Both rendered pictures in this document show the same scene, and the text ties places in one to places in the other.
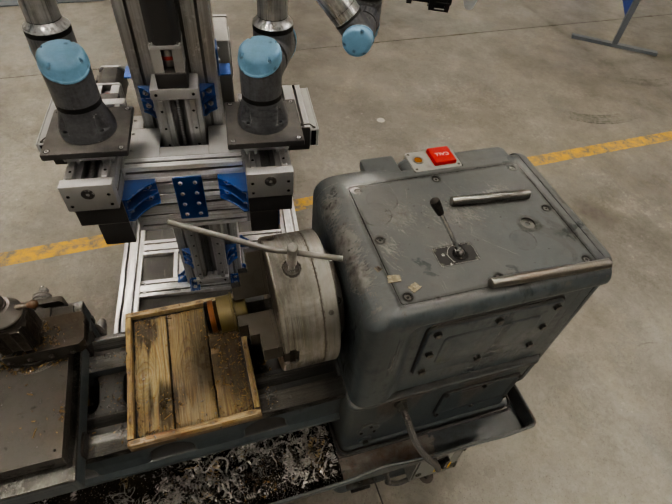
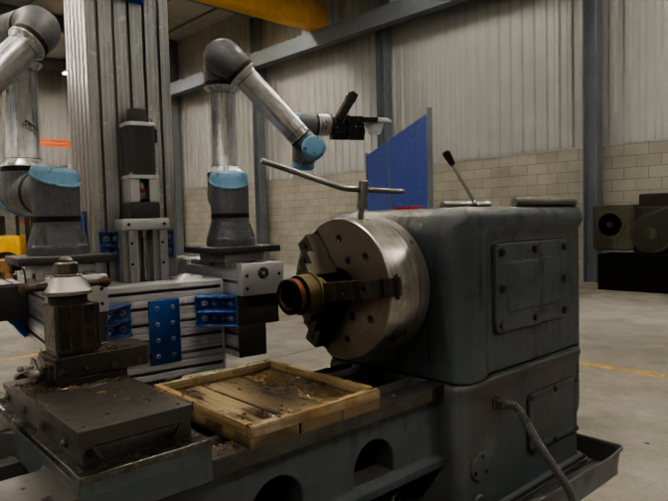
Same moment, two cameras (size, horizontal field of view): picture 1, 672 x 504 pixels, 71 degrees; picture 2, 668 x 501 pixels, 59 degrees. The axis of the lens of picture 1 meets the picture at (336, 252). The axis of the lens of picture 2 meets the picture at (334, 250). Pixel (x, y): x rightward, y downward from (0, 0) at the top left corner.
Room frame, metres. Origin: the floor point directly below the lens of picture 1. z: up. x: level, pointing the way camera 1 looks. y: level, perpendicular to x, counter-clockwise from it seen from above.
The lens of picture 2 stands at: (-0.60, 0.61, 1.23)
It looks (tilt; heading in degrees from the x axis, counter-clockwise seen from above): 3 degrees down; 340
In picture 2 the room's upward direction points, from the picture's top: 1 degrees counter-clockwise
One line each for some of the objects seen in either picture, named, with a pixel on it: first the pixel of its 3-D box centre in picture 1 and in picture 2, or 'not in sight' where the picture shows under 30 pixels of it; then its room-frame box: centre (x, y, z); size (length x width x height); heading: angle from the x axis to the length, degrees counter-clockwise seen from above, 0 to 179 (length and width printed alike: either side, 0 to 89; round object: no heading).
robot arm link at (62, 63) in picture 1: (67, 73); (54, 190); (1.10, 0.74, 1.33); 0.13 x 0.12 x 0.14; 37
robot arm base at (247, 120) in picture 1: (262, 105); (231, 229); (1.23, 0.26, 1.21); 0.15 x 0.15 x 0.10
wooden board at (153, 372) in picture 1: (190, 363); (263, 396); (0.55, 0.34, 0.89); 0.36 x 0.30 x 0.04; 21
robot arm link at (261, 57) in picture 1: (261, 67); (229, 192); (1.24, 0.26, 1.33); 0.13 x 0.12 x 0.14; 174
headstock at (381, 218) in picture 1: (439, 268); (455, 279); (0.80, -0.27, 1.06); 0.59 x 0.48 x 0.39; 111
